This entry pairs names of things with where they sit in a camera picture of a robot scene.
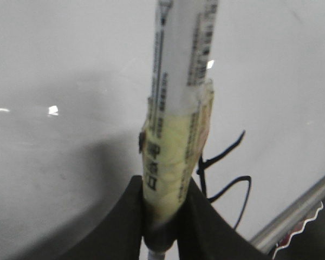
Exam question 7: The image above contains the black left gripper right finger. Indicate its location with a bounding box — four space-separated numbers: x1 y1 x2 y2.
177 180 270 260

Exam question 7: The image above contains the white taped whiteboard marker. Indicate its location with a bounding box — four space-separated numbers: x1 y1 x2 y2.
140 1 219 259

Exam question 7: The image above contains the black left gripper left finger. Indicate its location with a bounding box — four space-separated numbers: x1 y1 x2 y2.
59 175 144 260

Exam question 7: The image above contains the whiteboard with aluminium frame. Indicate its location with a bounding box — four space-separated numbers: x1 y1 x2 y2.
0 1 325 259

